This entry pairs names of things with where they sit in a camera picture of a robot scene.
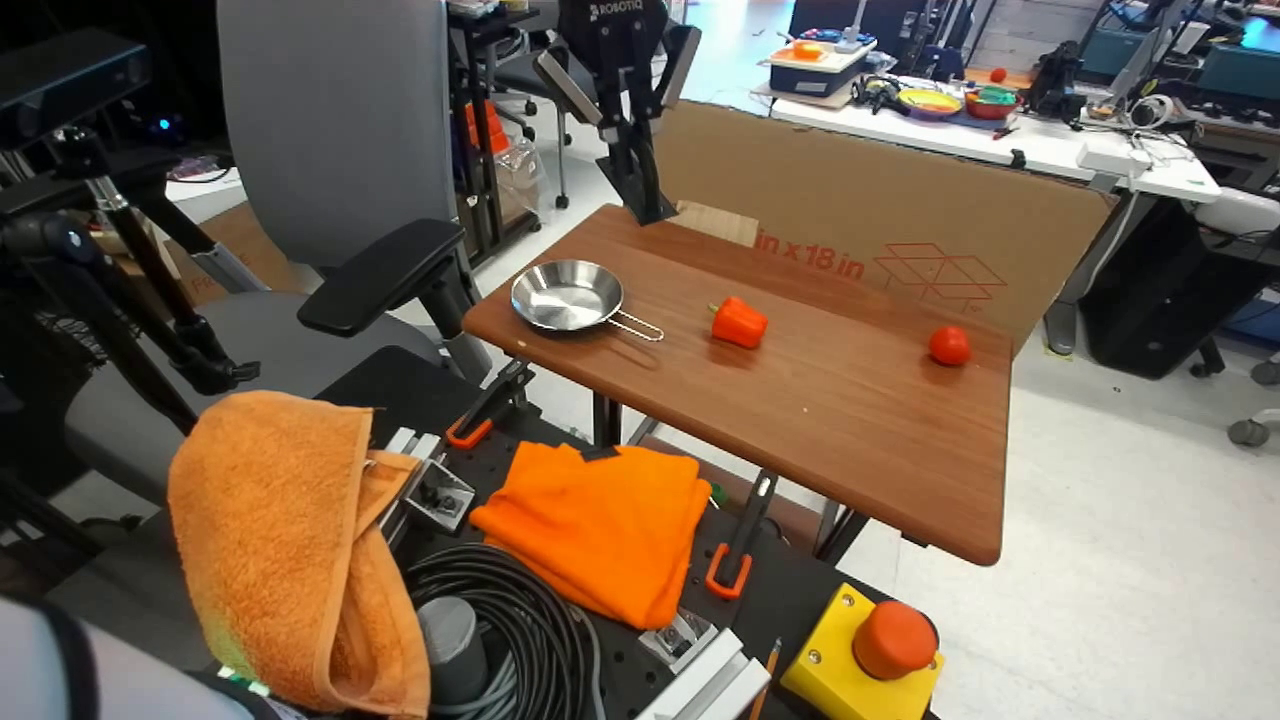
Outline black handle object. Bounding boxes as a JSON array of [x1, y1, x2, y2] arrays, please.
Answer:
[[600, 130, 675, 224]]

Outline orange towel on stand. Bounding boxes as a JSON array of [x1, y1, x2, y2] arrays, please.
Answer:
[[167, 394, 434, 720]]

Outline black orange clamp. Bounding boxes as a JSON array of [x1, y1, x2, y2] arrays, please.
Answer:
[[444, 362, 533, 451], [706, 472, 775, 603]]

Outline black camera tripod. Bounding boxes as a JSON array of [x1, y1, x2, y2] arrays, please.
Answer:
[[0, 24, 264, 434]]

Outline orange toy bell pepper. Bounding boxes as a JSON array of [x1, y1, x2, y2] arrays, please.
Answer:
[[709, 295, 768, 350]]

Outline small steel frying pan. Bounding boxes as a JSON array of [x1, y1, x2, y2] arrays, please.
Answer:
[[509, 255, 664, 343]]

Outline black office chair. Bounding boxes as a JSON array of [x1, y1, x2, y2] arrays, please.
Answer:
[[207, 0, 487, 438]]

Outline coiled black cable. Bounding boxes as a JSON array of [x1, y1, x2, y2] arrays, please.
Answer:
[[396, 540, 604, 720]]

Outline orange folded cloth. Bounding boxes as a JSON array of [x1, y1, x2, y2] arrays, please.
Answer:
[[474, 442, 712, 633]]

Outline brown cardboard sheet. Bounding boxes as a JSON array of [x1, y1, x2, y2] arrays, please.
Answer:
[[657, 99, 1111, 343]]

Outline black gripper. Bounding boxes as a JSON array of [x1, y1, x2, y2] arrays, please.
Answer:
[[533, 0, 701, 126]]

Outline yellow emergency stop button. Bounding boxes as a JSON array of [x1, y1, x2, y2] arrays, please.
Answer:
[[779, 586, 941, 720]]

